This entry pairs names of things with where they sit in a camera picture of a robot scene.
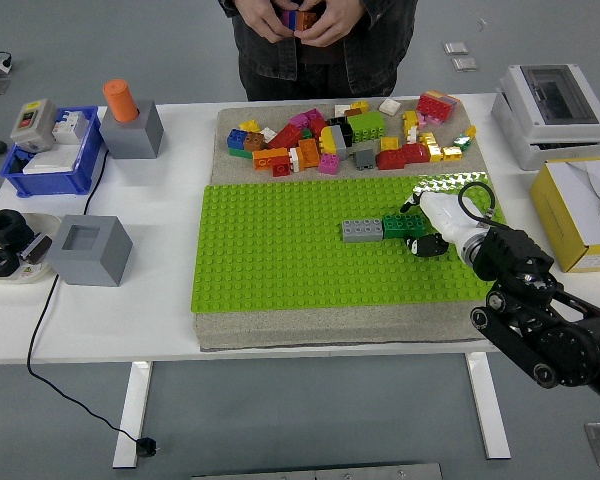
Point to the person's right hand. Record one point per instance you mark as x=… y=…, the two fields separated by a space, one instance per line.
x=265 y=17

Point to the person's left hand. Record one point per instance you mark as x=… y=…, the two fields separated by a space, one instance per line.
x=337 y=20

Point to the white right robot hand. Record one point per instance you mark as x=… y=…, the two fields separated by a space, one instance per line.
x=447 y=216

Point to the magenta toy brick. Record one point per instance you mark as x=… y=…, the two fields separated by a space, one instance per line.
x=313 y=115
x=285 y=18
x=299 y=120

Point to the blue toy brick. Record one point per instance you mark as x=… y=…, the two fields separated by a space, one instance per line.
x=237 y=139
x=293 y=19

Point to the brown toy brick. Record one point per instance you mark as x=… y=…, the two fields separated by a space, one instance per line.
x=306 y=21
x=254 y=142

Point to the dark green toy brick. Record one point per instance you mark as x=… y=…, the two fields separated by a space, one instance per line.
x=400 y=225

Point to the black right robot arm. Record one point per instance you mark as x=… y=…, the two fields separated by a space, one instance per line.
x=515 y=252

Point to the green white toy brick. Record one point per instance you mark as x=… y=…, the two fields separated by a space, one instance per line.
x=461 y=142

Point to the yellow white toy brick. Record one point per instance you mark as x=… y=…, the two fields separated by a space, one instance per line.
x=411 y=135

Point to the pink toy brick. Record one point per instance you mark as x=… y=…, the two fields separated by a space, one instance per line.
x=434 y=120
x=329 y=164

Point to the dark grey toy brick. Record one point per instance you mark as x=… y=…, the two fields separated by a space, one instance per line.
x=364 y=159

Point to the black toy brick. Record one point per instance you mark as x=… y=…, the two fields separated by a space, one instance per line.
x=342 y=124

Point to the large red toy brick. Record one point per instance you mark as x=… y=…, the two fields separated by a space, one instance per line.
x=431 y=107

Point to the lime green toy brick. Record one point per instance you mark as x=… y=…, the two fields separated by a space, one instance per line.
x=366 y=126

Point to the purple toy brick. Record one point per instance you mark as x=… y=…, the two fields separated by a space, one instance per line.
x=454 y=104

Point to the small green toy brick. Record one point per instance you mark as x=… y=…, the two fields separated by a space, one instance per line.
x=307 y=134

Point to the long red toy brick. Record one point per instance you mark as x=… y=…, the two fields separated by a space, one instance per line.
x=284 y=136

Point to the silver floor plate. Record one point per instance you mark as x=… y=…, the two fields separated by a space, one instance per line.
x=455 y=48
x=465 y=64

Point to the yellow rounded toy brick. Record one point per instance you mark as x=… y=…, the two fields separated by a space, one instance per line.
x=327 y=141

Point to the light grey toy brick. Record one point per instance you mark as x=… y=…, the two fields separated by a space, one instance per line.
x=341 y=145

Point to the green flat toy brick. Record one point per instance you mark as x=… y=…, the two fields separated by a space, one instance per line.
x=240 y=153

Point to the long orange toy brick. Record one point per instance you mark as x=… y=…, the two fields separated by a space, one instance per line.
x=269 y=161

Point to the small white toy brick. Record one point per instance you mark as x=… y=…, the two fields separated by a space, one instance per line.
x=295 y=159

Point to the small red toy brick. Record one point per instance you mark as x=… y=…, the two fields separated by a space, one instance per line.
x=281 y=170

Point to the lime green studded baseplate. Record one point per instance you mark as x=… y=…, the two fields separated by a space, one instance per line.
x=280 y=250

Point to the person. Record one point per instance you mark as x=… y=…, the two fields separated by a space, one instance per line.
x=370 y=50

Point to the yellow white cardboard box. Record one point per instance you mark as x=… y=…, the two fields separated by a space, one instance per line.
x=560 y=220

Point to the grey-brown foam mat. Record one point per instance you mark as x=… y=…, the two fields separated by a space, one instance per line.
x=330 y=330

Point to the orange cylinder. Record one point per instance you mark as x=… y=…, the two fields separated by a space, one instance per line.
x=120 y=100

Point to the grey block holding cylinder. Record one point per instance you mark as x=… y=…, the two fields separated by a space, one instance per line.
x=135 y=137

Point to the white table leg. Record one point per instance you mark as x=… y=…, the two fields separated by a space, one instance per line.
x=487 y=405
x=132 y=415

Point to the white circuit breaker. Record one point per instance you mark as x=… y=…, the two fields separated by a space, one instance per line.
x=71 y=127

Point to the white floor socket plug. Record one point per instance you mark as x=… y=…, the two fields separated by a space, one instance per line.
x=4 y=65

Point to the blue plastic bin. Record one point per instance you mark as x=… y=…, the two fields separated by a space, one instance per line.
x=50 y=182

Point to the grey metal bar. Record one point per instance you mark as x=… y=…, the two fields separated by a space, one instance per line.
x=320 y=472

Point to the white oval tray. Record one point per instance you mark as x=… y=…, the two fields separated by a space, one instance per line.
x=47 y=222

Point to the grey block square recess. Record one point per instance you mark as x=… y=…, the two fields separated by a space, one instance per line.
x=95 y=265

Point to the brown black small module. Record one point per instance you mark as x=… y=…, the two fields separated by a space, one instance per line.
x=37 y=248

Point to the black plug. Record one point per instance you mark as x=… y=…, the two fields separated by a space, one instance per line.
x=145 y=446

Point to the white electrical enclosure box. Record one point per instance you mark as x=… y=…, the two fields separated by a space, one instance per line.
x=540 y=155

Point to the white enclosure clear lid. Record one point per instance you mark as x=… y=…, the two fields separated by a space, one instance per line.
x=555 y=127

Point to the grey switch box red button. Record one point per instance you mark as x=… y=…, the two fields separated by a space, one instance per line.
x=30 y=125

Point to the white wall switch plate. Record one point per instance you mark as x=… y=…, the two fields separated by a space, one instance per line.
x=50 y=162

